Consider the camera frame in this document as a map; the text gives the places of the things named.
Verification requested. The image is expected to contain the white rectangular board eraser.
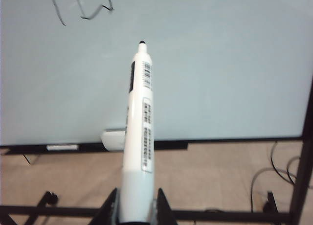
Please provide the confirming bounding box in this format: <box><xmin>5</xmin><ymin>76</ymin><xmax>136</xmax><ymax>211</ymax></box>
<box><xmin>100</xmin><ymin>128</ymin><xmax>127</xmax><ymax>152</ymax></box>

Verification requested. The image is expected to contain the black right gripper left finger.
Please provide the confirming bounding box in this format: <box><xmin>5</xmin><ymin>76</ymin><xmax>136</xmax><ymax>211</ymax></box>
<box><xmin>91</xmin><ymin>187</ymin><xmax>121</xmax><ymax>225</ymax></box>

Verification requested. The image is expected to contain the grey thin cable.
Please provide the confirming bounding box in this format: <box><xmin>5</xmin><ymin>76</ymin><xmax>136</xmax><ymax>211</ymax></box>
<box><xmin>250</xmin><ymin>168</ymin><xmax>295</xmax><ymax>210</ymax></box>

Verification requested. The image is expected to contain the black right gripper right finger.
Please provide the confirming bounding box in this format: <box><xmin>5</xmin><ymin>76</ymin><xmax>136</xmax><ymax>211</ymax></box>
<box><xmin>156</xmin><ymin>187</ymin><xmax>177</xmax><ymax>225</ymax></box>

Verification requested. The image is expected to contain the large white glass whiteboard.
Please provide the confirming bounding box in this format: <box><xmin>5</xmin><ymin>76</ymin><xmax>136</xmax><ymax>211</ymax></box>
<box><xmin>0</xmin><ymin>0</ymin><xmax>313</xmax><ymax>158</ymax></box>

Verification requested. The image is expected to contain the black whiteboard stand frame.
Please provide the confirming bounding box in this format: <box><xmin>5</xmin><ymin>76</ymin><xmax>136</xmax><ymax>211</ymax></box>
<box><xmin>0</xmin><ymin>73</ymin><xmax>313</xmax><ymax>225</ymax></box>

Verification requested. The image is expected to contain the white marker with black cap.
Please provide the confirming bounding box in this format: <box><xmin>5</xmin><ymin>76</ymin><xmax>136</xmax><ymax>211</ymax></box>
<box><xmin>45</xmin><ymin>143</ymin><xmax>79</xmax><ymax>151</ymax></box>

